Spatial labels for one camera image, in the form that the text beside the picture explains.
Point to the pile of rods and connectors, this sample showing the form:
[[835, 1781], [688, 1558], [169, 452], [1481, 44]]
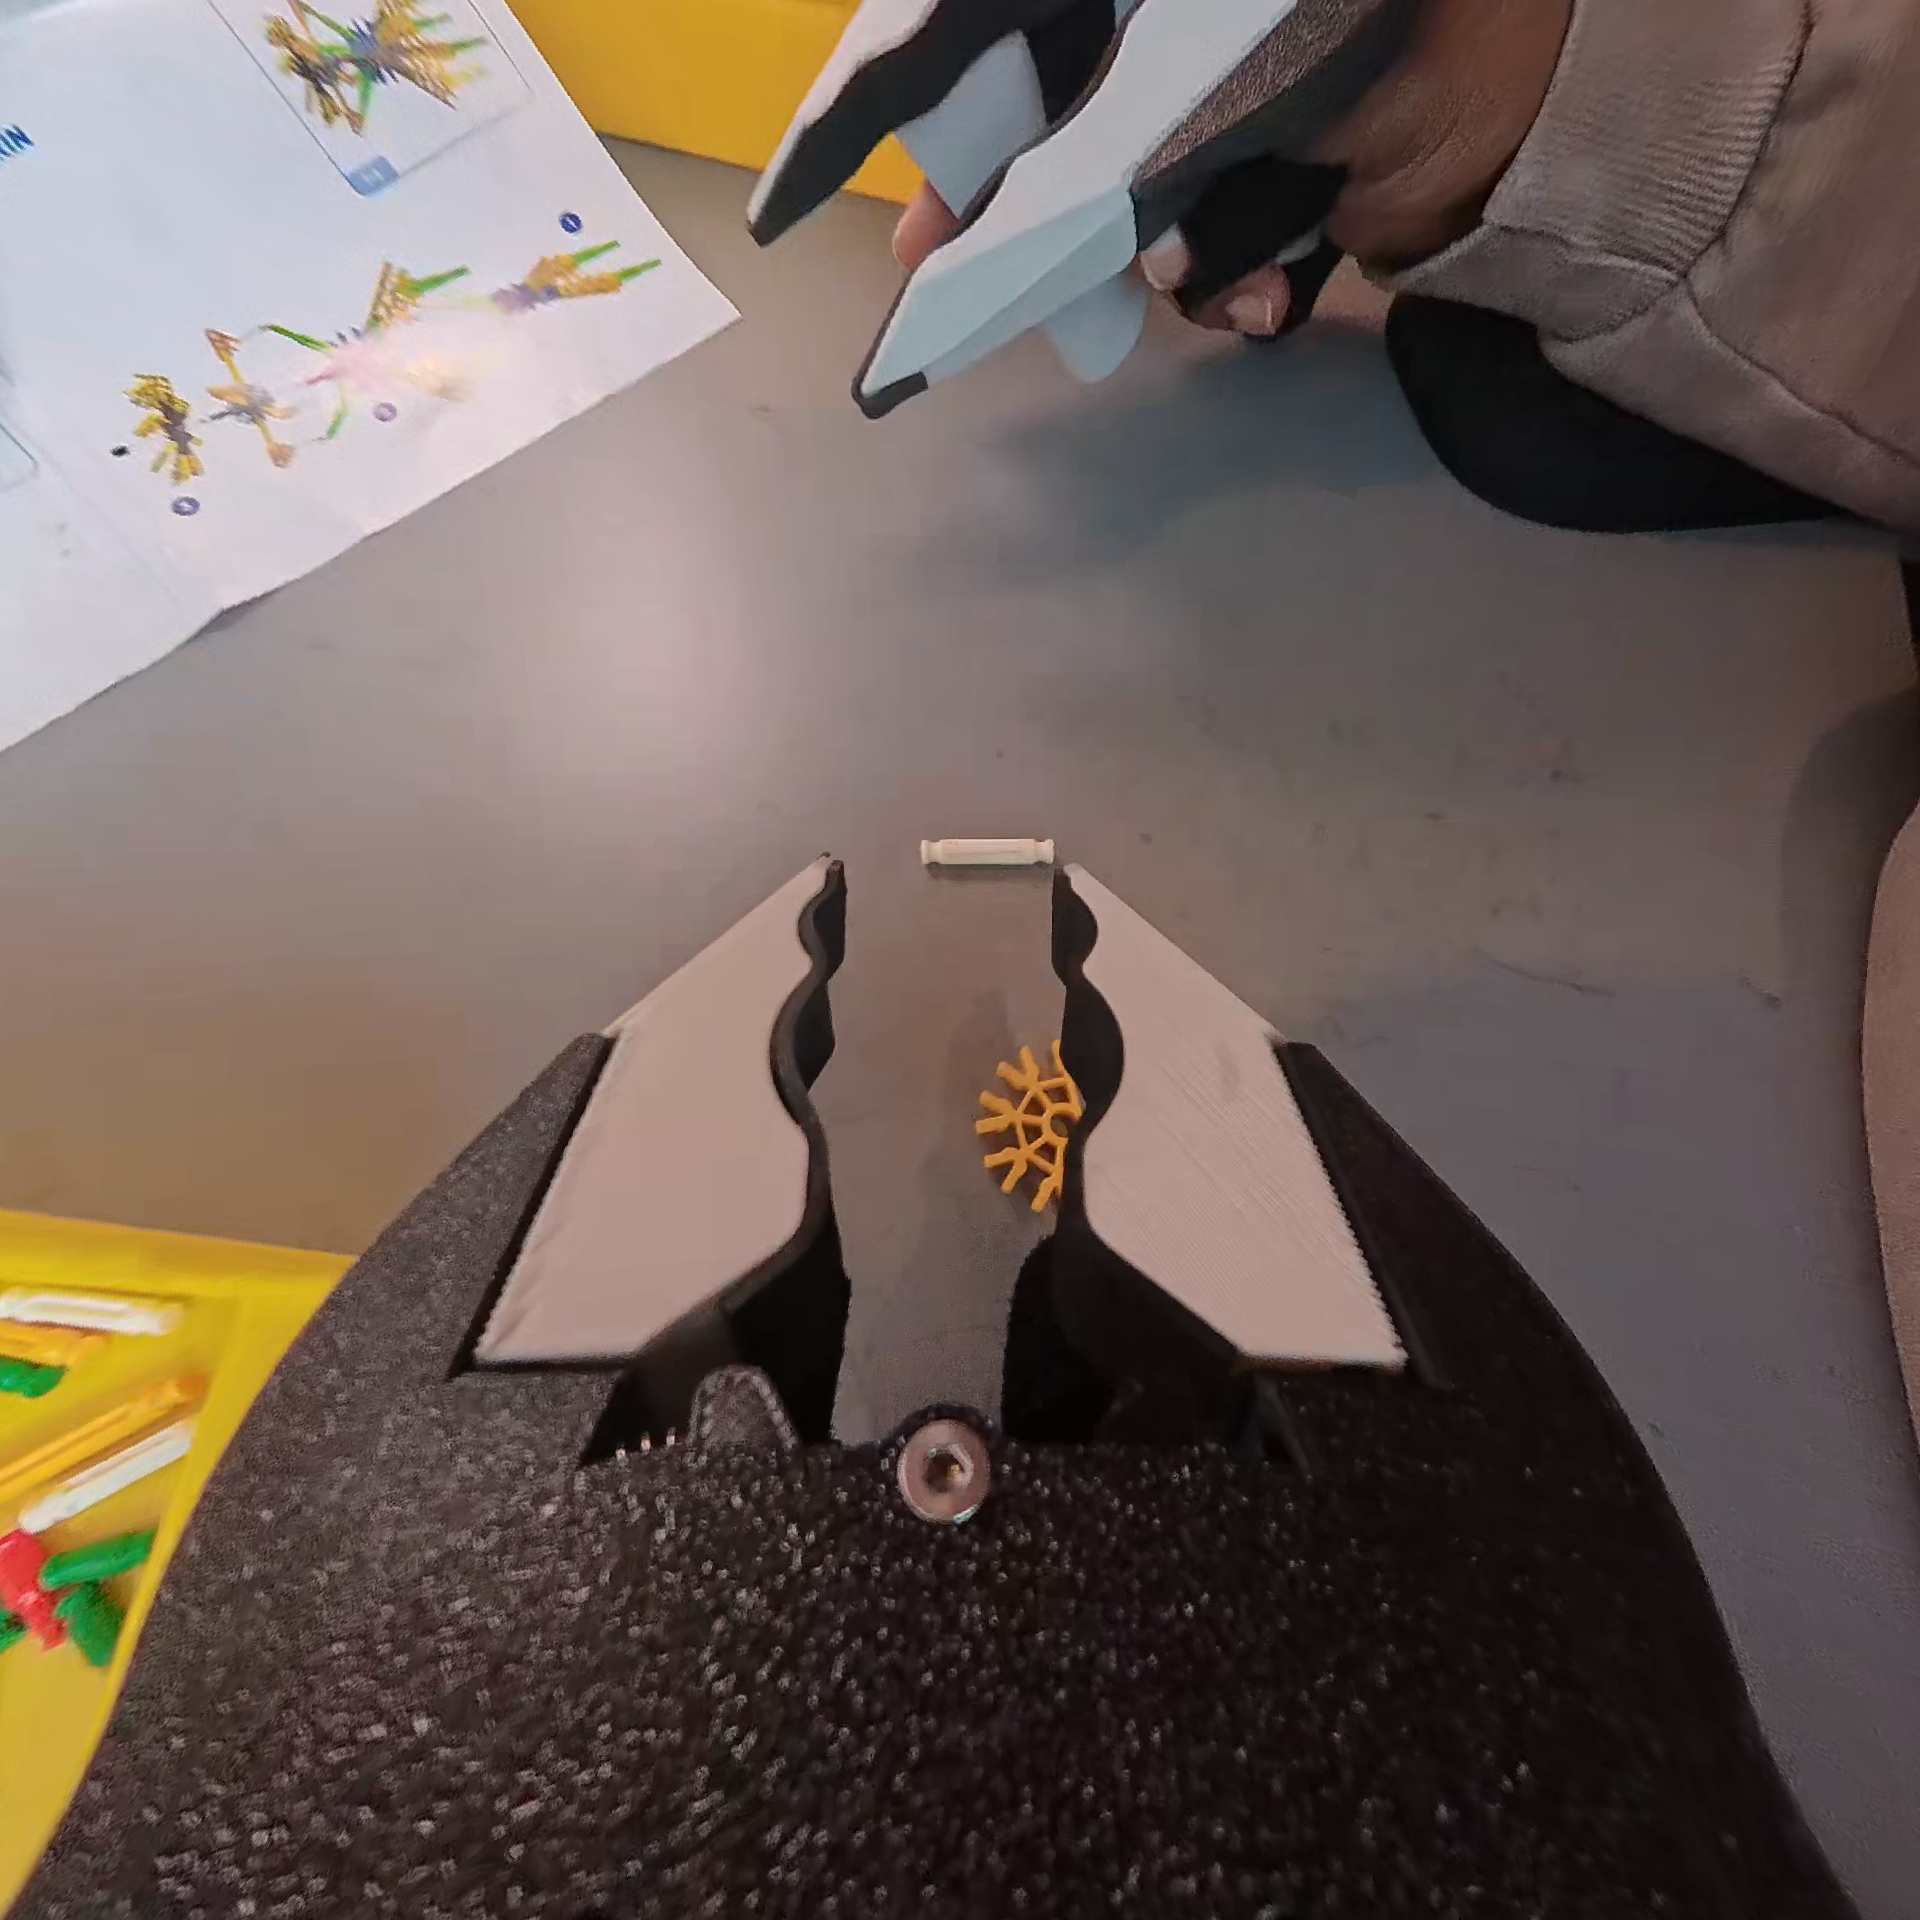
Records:
[[89, 1484]]

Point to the yellow snowflake connector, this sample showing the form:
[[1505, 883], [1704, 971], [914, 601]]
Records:
[[1026, 1124]]

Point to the person's beige jacket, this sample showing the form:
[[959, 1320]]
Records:
[[1897, 1124]]

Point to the white building instruction sheet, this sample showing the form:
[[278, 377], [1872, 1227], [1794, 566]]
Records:
[[299, 376]]

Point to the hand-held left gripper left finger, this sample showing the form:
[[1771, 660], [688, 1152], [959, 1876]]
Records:
[[660, 1185]]

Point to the person's right hand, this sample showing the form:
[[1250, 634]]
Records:
[[1454, 120]]

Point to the short white rod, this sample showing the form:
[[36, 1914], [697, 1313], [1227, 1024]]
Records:
[[987, 852]]

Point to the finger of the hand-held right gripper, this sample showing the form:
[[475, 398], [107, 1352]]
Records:
[[1036, 253], [840, 90]]

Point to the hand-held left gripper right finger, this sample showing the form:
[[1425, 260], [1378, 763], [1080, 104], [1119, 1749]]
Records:
[[1231, 1171]]

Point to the yellow plastic bin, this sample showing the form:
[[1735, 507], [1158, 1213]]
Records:
[[224, 1275], [675, 76]]

